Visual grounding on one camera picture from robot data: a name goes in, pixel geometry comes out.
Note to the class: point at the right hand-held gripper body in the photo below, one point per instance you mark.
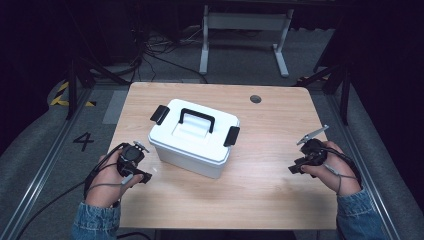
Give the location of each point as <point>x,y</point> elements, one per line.
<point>313,151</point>

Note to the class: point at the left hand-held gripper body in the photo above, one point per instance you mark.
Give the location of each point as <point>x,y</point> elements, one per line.
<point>132,154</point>

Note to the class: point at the person's right hand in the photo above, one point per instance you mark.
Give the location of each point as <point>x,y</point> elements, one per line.
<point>340,173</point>

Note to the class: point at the person's left hand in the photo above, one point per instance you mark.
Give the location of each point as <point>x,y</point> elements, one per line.
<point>106,186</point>

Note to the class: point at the black tripod stand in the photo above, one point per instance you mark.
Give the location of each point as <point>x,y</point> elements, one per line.
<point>341,78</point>
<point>78,76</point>

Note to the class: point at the yellow black floor tape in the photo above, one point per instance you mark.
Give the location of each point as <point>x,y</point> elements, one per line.
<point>59,99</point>

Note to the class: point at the white metal stand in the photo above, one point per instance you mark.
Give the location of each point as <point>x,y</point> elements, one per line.
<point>245,23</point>

